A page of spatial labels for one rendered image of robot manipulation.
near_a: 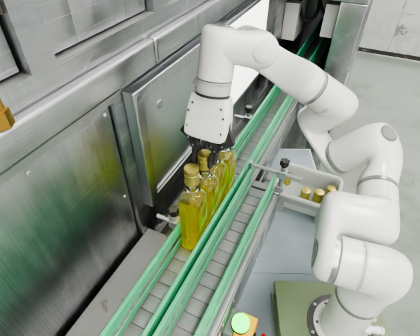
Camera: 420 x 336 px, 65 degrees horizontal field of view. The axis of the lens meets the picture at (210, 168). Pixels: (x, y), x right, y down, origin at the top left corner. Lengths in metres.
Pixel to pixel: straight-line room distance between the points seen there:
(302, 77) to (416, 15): 3.80
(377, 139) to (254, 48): 0.34
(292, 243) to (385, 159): 0.45
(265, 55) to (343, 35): 1.05
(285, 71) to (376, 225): 0.38
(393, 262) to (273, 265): 0.47
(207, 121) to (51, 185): 0.33
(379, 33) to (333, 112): 3.79
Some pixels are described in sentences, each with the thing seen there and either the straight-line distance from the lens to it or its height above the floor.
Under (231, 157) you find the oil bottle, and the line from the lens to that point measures 0.89.
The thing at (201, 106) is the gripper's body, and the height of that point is 1.28.
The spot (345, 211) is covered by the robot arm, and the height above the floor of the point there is 1.14.
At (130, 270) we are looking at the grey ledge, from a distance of 0.92.
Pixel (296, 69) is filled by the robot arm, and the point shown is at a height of 1.32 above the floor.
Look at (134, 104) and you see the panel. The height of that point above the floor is 1.30.
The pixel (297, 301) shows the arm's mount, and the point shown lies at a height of 0.82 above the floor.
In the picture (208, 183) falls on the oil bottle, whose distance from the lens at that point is 0.80.
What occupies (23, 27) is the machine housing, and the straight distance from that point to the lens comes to 0.54.
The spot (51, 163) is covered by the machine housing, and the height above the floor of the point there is 1.28.
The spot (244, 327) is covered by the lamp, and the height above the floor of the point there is 0.85.
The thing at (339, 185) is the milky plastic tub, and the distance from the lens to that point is 1.23.
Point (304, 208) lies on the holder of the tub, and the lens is 1.16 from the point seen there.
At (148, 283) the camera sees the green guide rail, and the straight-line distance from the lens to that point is 0.84.
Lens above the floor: 1.65
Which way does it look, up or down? 42 degrees down
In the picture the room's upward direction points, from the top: straight up
